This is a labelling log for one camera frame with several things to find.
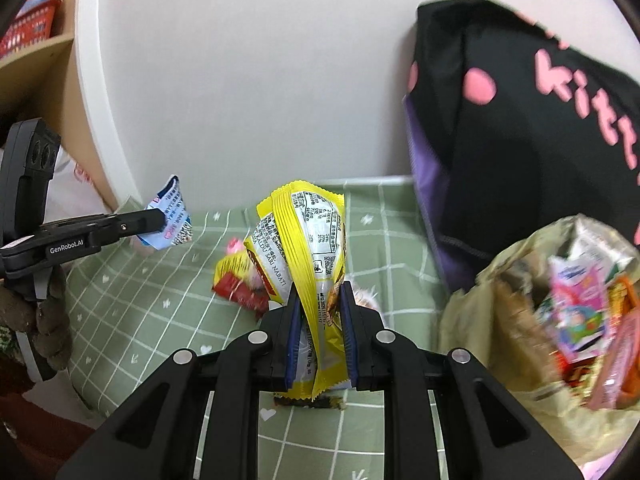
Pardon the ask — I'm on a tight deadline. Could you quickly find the red snack wrapper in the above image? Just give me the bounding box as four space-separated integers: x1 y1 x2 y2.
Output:
213 272 269 318

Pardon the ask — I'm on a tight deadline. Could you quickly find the red plastic basket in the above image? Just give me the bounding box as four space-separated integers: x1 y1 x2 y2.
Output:
1 0 62 58

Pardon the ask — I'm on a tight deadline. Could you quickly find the yellow lined trash bin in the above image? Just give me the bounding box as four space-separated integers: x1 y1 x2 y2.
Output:
438 214 639 466

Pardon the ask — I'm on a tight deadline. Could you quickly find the yellow pink snack wrapper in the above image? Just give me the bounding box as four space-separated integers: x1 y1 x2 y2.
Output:
213 249 262 289

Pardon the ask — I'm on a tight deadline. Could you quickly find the wooden shelf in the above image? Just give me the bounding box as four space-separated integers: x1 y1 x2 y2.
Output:
1 0 118 208

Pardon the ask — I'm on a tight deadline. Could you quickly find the green grid tablecloth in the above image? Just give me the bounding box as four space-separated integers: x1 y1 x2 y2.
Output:
66 177 449 479

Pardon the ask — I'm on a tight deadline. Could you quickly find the white plastic bag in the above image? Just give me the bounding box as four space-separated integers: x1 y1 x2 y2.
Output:
43 148 111 223

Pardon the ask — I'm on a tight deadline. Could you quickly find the yellow silver snack wrapper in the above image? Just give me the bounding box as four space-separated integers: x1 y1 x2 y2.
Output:
244 180 347 400

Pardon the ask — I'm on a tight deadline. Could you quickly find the black snack wrapper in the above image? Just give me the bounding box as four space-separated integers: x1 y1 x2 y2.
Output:
273 394 345 410

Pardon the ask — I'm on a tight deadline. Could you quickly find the blue white snack wrapper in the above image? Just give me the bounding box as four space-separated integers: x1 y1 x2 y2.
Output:
138 174 192 250

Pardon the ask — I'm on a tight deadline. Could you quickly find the left hand brown glove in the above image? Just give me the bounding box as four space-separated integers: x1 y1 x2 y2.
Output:
1 266 73 372

